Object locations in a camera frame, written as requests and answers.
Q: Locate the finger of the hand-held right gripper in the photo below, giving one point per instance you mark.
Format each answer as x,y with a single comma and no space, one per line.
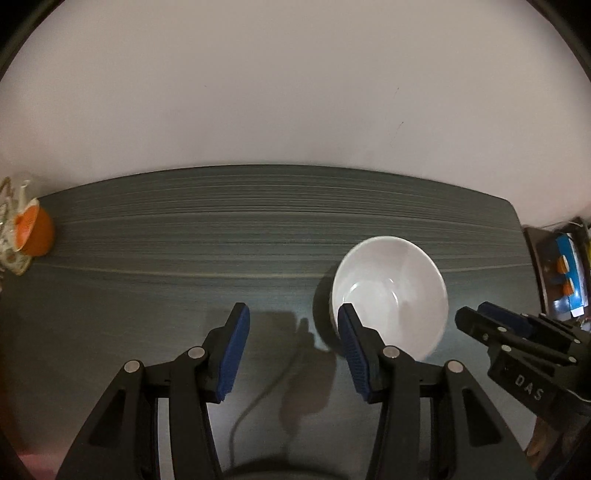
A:
480,327
508,318

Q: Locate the blue cardboard box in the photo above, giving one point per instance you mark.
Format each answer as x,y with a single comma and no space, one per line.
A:
570,247

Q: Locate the tray with blue orange items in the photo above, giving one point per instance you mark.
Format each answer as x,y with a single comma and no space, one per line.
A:
538,267

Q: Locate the orange cup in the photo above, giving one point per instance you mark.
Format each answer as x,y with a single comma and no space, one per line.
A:
34,230

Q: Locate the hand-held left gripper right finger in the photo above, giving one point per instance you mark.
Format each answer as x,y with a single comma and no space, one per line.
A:
353,353

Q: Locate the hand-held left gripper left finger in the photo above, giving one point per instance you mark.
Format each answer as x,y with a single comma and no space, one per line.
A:
233,353

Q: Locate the small white bowl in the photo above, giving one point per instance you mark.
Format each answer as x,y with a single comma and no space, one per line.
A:
392,277

